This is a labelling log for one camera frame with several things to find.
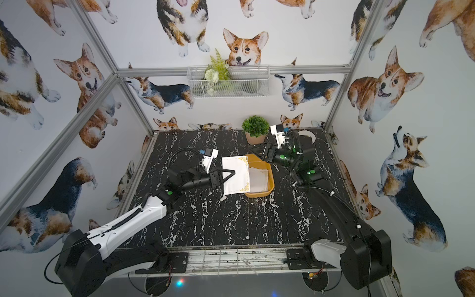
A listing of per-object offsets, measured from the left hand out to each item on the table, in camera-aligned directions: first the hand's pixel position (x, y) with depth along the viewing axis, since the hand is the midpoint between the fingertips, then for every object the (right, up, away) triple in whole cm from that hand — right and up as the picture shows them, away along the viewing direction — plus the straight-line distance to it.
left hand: (236, 172), depth 69 cm
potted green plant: (+9, +19, +31) cm, 38 cm away
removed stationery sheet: (+1, -4, +2) cm, 5 cm away
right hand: (+5, +9, -3) cm, 10 cm away
